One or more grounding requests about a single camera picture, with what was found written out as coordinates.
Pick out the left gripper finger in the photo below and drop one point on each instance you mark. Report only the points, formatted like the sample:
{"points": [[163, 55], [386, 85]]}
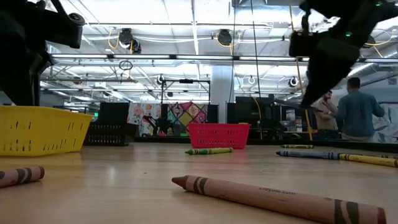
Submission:
{"points": [[18, 87]]}

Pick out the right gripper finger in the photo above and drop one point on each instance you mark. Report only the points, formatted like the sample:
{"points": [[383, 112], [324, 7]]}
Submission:
{"points": [[329, 68], [303, 43]]}

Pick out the brown crayon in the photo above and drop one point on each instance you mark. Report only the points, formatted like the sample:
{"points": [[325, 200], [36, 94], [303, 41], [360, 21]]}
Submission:
{"points": [[264, 198], [21, 175]]}

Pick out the blue crayon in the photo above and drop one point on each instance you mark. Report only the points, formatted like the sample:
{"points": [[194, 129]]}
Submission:
{"points": [[308, 155]]}

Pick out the yellow crayon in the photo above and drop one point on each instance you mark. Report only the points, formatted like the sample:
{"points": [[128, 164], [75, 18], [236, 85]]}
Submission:
{"points": [[370, 160]]}

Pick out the small black robot arm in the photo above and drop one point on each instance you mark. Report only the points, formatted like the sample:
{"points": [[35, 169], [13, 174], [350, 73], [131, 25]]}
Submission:
{"points": [[161, 124]]}

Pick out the yellow slotted plastic basket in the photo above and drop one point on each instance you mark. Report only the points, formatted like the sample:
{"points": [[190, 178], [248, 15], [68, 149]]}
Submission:
{"points": [[40, 130]]}

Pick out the person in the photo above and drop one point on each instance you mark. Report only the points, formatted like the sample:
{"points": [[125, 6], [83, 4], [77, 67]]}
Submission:
{"points": [[326, 123], [357, 115]]}

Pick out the leaf-patterned cloth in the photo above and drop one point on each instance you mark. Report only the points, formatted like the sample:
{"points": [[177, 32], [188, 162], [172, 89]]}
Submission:
{"points": [[388, 124]]}

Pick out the black machine cabinet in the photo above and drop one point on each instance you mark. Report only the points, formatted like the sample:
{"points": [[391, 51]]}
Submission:
{"points": [[248, 112]]}

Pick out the white column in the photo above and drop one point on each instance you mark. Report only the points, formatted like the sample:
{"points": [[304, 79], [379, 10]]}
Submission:
{"points": [[222, 93]]}

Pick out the black slotted plastic basket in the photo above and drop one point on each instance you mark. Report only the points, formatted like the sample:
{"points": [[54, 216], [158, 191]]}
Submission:
{"points": [[109, 135]]}

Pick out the light bar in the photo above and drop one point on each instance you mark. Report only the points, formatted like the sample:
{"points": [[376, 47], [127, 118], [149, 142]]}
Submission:
{"points": [[140, 56]]}

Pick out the floral cloth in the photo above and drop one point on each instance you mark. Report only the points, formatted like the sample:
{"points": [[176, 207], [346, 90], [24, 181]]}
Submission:
{"points": [[136, 115]]}

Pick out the red slotted plastic basket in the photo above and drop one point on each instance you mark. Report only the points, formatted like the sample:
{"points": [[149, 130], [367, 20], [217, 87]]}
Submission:
{"points": [[217, 135]]}

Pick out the patchwork quilt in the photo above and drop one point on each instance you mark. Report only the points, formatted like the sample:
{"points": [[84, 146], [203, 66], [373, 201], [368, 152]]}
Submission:
{"points": [[186, 118]]}

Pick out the black table frame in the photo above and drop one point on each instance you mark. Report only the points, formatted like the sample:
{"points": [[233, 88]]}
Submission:
{"points": [[342, 143]]}

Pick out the black stand frame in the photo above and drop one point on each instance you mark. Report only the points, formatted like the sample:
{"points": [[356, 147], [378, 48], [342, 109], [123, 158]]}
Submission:
{"points": [[186, 81]]}

